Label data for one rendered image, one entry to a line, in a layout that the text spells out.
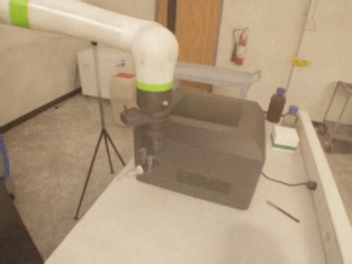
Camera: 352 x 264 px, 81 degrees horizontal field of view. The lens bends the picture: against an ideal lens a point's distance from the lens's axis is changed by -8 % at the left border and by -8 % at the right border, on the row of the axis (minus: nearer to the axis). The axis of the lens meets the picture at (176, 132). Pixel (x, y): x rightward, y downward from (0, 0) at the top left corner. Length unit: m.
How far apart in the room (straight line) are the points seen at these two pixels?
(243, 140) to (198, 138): 0.15
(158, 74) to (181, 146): 0.33
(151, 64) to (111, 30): 0.17
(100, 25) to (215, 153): 0.51
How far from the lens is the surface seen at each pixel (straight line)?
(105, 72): 3.76
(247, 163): 0.76
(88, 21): 0.64
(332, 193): 1.02
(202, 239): 0.81
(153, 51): 0.50
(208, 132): 0.76
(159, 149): 0.62
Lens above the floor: 1.57
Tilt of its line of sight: 31 degrees down
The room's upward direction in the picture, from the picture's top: 4 degrees clockwise
